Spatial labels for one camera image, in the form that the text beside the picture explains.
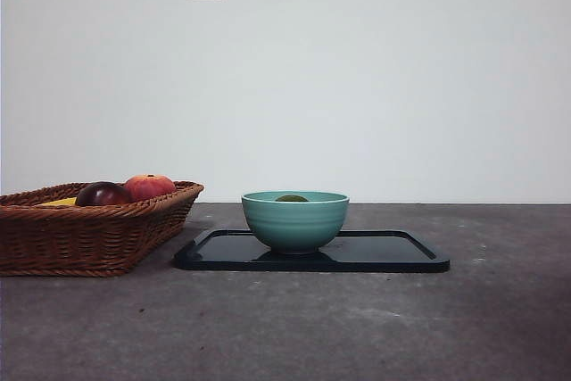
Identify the green avocado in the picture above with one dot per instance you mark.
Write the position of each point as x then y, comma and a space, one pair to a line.
292, 198

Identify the brown wicker basket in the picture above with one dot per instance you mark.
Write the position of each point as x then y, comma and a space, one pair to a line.
80, 238

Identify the dark purple plum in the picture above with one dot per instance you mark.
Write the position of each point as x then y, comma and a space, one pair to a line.
103, 194

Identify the teal ceramic bowl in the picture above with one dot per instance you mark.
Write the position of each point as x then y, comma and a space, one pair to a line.
295, 225

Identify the yellow fruit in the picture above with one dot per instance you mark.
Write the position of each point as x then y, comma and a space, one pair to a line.
59, 202

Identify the black rectangular tray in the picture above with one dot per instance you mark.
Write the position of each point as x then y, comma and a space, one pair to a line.
383, 251

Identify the red orange peach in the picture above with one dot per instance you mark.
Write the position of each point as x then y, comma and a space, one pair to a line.
150, 187

